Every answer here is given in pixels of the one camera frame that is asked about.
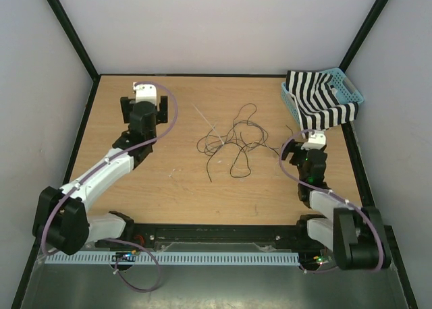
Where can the light blue perforated basket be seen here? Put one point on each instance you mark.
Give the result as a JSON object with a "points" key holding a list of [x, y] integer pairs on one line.
{"points": [[346, 91]]}

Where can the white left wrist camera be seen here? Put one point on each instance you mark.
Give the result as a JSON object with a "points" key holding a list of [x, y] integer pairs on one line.
{"points": [[145, 92]]}

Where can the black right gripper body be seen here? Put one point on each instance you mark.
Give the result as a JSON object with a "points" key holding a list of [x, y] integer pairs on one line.
{"points": [[298, 154]]}

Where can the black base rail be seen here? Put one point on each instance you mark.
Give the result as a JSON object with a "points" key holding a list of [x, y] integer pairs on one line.
{"points": [[285, 237]]}

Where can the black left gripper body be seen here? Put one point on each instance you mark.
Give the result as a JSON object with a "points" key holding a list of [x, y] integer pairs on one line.
{"points": [[127, 106]]}

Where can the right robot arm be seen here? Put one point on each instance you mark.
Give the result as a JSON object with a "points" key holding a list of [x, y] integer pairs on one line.
{"points": [[355, 235]]}

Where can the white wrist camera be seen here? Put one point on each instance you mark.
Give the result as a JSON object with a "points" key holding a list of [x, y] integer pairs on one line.
{"points": [[316, 141], [145, 92]]}

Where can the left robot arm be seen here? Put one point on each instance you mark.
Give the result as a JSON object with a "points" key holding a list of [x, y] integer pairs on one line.
{"points": [[62, 223]]}

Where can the black white striped cloth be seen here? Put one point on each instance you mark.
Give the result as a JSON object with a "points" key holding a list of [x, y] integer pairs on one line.
{"points": [[316, 102]]}

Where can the light blue slotted cable duct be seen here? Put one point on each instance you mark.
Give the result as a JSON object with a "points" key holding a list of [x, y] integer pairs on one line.
{"points": [[180, 258]]}

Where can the black cage frame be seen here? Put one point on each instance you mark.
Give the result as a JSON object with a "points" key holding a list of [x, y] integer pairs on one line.
{"points": [[52, 51]]}

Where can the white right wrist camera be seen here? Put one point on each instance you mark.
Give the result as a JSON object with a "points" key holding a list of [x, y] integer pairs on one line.
{"points": [[316, 141]]}

